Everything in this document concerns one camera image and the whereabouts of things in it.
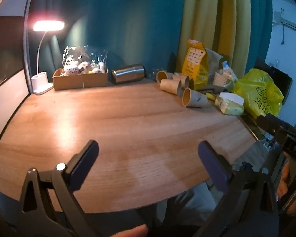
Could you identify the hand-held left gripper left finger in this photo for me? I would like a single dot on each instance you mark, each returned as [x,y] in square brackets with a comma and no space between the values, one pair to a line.
[85,161]

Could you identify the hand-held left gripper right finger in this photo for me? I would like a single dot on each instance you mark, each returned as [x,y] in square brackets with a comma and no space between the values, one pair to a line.
[212,164]

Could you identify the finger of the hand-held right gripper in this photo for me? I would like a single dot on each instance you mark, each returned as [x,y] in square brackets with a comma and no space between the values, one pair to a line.
[272,123]

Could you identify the blue-printed brown paper cup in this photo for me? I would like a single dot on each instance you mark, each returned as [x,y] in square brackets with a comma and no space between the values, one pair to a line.
[193,98]

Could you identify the plain brown paper cup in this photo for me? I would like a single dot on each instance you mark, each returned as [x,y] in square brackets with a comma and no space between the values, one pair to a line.
[185,80]
[170,86]
[162,76]

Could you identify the person's right hand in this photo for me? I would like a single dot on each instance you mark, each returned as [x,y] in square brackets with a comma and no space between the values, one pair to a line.
[283,177]

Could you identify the person's left hand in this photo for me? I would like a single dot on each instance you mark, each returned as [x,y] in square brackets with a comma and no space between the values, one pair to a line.
[132,231]

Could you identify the yellow plastic bag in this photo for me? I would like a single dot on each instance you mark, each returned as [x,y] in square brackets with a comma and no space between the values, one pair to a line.
[260,92]

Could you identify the black monitor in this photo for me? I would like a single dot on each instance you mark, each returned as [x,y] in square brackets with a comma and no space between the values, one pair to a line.
[281,79]

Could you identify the yellow tissue pack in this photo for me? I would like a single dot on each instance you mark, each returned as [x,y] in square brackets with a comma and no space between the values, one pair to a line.
[230,103]

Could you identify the person's grey trousers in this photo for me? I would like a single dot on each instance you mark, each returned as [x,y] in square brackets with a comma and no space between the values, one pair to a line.
[187,208]

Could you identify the clear plastic bottle bag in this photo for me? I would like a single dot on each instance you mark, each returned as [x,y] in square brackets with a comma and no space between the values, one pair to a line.
[224,77]

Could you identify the cardboard box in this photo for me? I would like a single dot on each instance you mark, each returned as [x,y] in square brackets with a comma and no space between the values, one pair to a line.
[80,80]

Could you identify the grey paper bag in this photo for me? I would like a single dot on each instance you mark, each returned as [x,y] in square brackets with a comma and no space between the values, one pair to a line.
[213,59]

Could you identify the yellow paper bag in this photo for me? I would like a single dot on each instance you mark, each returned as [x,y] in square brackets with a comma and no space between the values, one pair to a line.
[195,63]

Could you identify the stainless steel tumbler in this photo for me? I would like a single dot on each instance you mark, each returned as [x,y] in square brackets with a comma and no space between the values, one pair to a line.
[127,73]

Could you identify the clear bag of plush toys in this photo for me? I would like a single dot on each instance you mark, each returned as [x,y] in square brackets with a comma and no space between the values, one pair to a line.
[82,61]

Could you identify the white desk lamp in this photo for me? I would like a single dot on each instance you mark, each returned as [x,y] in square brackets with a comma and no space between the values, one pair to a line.
[43,61]

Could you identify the yellow curtain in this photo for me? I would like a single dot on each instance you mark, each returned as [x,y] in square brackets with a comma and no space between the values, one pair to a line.
[215,24]

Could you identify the teal curtain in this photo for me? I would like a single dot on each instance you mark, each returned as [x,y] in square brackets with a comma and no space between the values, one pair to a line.
[113,22]

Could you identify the white wall air conditioner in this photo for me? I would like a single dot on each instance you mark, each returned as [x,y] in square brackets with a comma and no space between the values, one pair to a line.
[294,26]

